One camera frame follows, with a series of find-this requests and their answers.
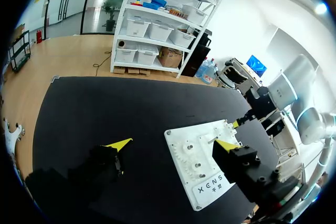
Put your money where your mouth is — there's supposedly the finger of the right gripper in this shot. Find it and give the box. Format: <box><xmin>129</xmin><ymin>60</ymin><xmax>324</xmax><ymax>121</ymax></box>
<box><xmin>232</xmin><ymin>112</ymin><xmax>257</xmax><ymax>130</ymax></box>

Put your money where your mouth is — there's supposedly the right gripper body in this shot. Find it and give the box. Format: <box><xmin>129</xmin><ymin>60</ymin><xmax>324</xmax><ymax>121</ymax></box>
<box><xmin>245</xmin><ymin>86</ymin><xmax>277</xmax><ymax>123</ymax></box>

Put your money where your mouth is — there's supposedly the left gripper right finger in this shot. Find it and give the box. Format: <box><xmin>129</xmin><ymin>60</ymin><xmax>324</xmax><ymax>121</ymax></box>
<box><xmin>212</xmin><ymin>140</ymin><xmax>308</xmax><ymax>205</ymax></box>

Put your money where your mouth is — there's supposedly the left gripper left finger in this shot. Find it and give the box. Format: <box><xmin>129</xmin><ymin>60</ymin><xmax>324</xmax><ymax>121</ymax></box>
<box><xmin>25</xmin><ymin>137</ymin><xmax>133</xmax><ymax>207</ymax></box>

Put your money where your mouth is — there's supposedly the white board with sockets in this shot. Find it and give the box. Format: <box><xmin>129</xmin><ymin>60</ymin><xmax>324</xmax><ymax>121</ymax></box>
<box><xmin>164</xmin><ymin>119</ymin><xmax>245</xmax><ymax>211</ymax></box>

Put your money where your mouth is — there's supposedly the white cable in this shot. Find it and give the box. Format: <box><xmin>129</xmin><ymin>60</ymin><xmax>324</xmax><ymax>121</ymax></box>
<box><xmin>317</xmin><ymin>134</ymin><xmax>336</xmax><ymax>168</ymax></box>

